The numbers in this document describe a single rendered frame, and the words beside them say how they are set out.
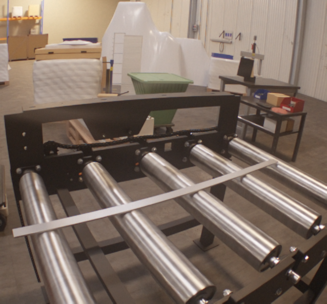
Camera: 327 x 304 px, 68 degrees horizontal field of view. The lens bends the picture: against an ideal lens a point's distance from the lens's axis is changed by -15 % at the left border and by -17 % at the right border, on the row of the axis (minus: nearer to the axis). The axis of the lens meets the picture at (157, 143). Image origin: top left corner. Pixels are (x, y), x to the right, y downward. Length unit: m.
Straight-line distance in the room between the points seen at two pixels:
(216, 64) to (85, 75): 4.42
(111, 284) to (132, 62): 4.44
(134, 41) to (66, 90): 1.46
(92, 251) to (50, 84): 3.91
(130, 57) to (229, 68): 3.73
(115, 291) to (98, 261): 0.14
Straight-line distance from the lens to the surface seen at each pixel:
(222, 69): 7.99
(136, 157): 1.41
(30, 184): 1.12
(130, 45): 4.98
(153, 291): 1.84
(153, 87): 3.79
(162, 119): 4.10
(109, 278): 0.89
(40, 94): 4.76
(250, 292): 0.71
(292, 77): 12.26
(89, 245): 1.00
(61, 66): 4.57
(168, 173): 1.20
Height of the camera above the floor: 1.46
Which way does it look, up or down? 22 degrees down
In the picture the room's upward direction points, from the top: 4 degrees clockwise
